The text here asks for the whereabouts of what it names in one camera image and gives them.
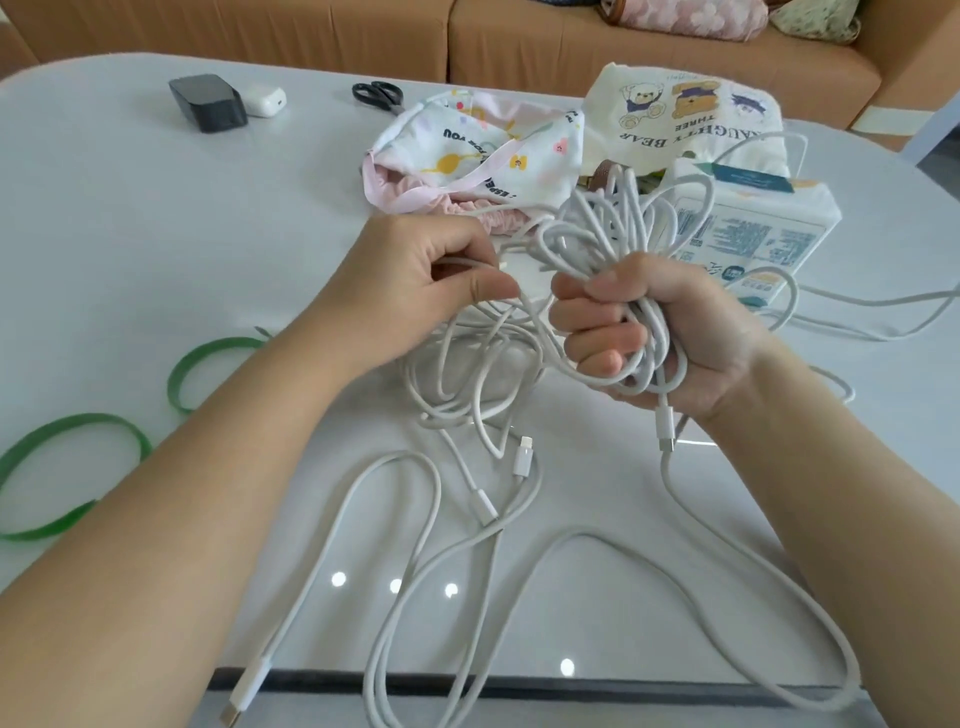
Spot person's left hand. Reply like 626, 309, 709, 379
313, 213, 522, 381

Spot person's right hand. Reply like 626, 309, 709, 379
549, 252, 774, 426

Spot white charging cable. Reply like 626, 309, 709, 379
221, 435, 545, 728
405, 255, 552, 528
442, 161, 864, 728
712, 131, 960, 406

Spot person's left forearm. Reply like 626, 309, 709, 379
0, 328, 363, 728

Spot person's right forearm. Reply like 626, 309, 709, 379
701, 345, 960, 728

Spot floral fabric pouch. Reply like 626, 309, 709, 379
363, 88, 586, 235

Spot white tissue pack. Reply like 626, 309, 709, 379
663, 157, 843, 309

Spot cream bear print bag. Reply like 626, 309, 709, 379
579, 62, 792, 185

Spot black scissors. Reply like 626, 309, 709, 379
351, 80, 407, 116

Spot pink patterned cushion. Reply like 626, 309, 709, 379
600, 0, 771, 42

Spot green rubber band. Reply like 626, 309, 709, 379
0, 412, 155, 543
166, 336, 271, 415

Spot white earbuds case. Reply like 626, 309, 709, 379
238, 84, 288, 119

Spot cream cloth piece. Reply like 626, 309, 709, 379
851, 105, 940, 138

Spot brown sofa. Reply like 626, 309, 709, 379
0, 0, 960, 153

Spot floral fabric bag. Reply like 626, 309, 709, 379
769, 0, 864, 46

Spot black rectangular box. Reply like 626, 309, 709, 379
168, 73, 249, 135

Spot white furniture piece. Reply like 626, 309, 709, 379
898, 88, 960, 168

